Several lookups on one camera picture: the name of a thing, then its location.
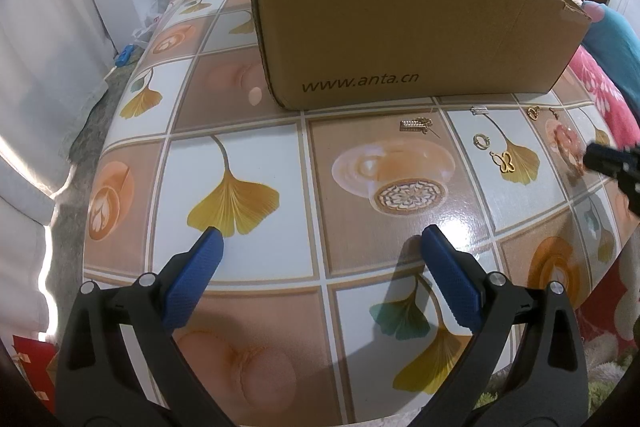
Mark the blue pillow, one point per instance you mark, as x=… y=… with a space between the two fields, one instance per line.
x=615 y=46

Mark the gold butterfly pendant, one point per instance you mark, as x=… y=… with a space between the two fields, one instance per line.
x=504 y=161

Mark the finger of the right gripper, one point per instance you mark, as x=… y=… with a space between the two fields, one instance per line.
x=620 y=165

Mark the brown cardboard box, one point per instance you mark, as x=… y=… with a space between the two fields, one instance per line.
x=325 y=53

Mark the pink floral blanket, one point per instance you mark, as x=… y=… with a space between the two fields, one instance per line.
x=610 y=103

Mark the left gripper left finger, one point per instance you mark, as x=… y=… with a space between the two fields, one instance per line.
x=178 y=288

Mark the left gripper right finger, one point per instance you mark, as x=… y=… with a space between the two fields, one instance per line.
x=460 y=278

